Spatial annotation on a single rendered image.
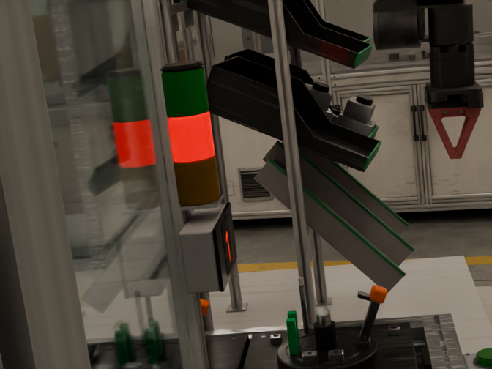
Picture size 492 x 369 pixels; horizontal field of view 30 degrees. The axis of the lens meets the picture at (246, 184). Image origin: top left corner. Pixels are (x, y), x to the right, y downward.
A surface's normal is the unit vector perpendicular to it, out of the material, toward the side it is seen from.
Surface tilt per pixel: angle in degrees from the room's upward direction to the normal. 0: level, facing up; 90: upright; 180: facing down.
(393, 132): 90
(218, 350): 0
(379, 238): 90
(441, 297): 0
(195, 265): 90
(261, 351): 0
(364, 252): 90
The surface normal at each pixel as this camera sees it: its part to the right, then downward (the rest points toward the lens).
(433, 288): -0.12, -0.97
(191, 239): -0.11, 0.23
